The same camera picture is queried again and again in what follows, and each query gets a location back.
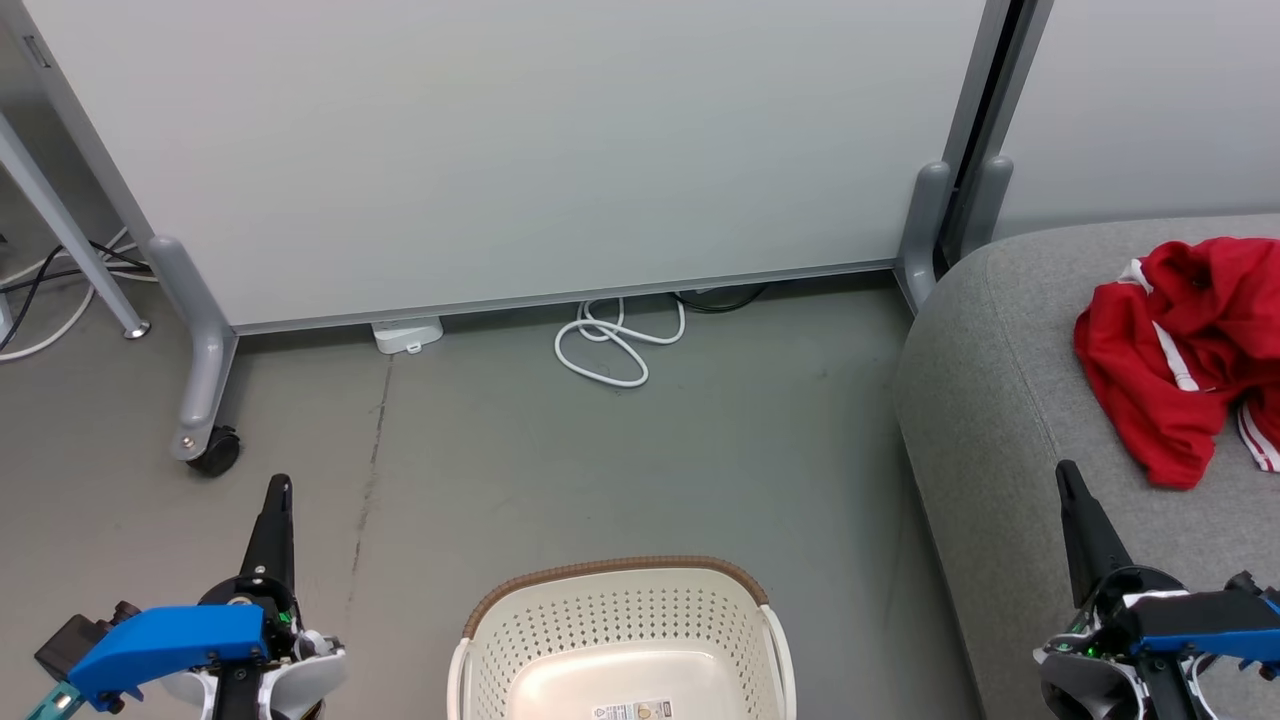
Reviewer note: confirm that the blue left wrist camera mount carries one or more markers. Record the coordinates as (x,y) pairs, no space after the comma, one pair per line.
(165,645)

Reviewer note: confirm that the plain red garment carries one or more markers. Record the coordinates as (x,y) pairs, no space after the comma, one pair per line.
(1150,400)

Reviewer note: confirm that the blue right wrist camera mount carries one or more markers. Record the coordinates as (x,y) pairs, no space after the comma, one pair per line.
(1215,620)

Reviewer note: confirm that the wide white partition panel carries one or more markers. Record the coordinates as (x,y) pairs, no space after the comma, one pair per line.
(500,150)

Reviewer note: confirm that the cream perforated laundry basket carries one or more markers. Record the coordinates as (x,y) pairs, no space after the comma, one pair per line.
(620,640)

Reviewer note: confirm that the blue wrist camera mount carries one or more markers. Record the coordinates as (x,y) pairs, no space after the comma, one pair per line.
(1215,620)
(165,645)

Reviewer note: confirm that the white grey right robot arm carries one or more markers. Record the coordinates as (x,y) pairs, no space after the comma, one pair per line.
(1085,685)

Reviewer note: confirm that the black caster wheel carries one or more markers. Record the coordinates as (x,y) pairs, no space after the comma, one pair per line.
(215,452)

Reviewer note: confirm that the grey fabric sofa seat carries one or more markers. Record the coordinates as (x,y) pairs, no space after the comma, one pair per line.
(1010,420)

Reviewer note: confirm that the basket bottom label sticker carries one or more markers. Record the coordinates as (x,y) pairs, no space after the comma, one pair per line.
(632,710)

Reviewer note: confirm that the narrow white partition panel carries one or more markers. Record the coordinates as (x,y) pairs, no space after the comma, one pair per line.
(1150,100)

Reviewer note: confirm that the grey metal table leg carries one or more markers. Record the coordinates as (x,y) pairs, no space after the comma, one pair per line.
(70,230)

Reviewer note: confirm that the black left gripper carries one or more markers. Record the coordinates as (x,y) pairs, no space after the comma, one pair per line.
(262,605)

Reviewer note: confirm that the grey partition foot with caster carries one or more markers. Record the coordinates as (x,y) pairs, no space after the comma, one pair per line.
(205,350)

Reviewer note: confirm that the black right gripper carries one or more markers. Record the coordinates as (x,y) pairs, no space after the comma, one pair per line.
(1125,600)

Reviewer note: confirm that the white power adapter box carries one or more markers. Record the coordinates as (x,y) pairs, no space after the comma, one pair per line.
(408,334)

